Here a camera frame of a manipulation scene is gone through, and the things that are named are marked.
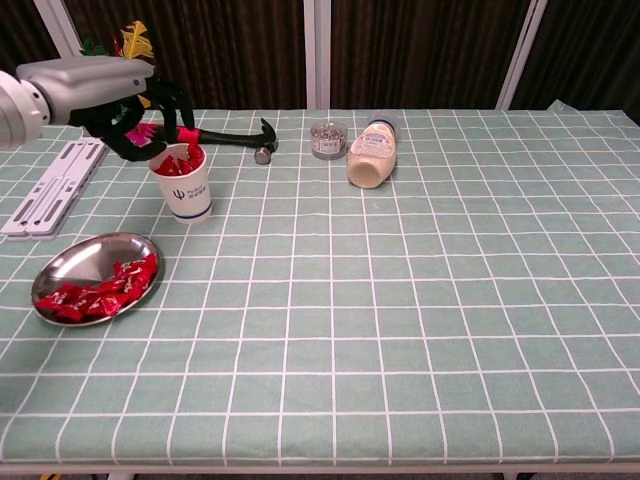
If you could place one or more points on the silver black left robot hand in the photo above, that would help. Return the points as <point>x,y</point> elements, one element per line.
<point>85,85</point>

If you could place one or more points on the red candy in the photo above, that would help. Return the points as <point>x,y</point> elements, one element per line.
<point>137,266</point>
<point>52,300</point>
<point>132,286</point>
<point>172,166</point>
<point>80,292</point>
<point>70,314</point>
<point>192,151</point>
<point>107,303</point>

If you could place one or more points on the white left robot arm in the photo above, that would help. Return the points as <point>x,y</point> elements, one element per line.
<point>17,115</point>

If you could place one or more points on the colourful feather shuttlecock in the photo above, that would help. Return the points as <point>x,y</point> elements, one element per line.
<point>136,42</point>

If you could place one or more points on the dark brown curtain panel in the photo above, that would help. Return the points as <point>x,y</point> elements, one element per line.
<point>590,50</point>
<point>425,50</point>
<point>15,30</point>
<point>225,50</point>

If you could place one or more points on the white folding laptop stand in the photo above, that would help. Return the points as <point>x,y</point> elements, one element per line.
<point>50,190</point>

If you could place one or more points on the black red claw hammer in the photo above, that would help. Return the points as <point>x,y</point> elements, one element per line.
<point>225,137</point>

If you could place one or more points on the white paper cup blue logo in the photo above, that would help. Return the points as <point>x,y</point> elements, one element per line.
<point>187,197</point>

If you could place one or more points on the round stainless steel plate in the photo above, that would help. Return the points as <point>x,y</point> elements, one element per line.
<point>85,260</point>

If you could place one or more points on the clear jar of paper clips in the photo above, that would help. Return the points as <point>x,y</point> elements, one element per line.
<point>328,142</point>

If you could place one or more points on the beige mayonnaise squeeze bottle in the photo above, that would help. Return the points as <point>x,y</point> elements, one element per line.
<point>372,155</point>

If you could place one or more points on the green white checked tablecloth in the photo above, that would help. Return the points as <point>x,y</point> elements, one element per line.
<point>350,300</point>

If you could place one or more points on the white metal frame post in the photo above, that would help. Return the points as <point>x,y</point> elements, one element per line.
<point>317,50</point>
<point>55,25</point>
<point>521,50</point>

